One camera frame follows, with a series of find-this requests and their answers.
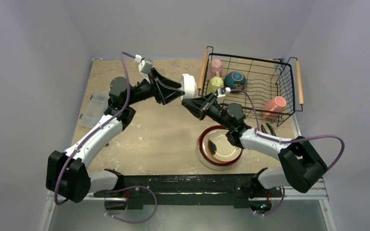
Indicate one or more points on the white handled cup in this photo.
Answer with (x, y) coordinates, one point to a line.
(189, 86)

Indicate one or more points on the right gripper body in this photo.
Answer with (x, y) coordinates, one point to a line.
(207, 107)

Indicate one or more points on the light pink faceted mug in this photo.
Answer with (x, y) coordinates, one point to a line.
(214, 69)

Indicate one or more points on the black pliers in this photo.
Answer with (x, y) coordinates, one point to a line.
(267, 129)

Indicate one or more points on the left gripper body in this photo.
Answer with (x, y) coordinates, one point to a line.
(156, 88)

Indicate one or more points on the red rimmed plate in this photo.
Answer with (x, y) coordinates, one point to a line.
(204, 134)

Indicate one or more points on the salmon pink mug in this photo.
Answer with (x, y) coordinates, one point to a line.
(273, 107)

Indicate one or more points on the clear plastic organizer box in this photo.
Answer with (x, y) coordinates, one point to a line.
(94, 111)

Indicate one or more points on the green faceted mug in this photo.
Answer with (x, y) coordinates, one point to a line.
(214, 84)

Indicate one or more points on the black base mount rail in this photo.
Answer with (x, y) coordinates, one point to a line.
(236, 190)

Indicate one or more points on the black wire dish rack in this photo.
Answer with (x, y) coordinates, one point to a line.
(266, 79)

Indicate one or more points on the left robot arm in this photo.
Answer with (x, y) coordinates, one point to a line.
(67, 171)

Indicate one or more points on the dark blue bowl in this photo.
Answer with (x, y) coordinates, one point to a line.
(235, 80)

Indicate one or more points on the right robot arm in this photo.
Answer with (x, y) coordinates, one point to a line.
(301, 165)

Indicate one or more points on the cream painted plate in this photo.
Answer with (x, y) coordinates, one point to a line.
(220, 148)

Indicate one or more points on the large white bottom plate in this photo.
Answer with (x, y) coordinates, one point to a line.
(205, 157)

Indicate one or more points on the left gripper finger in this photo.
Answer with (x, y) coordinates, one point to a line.
(166, 83)
(169, 96)

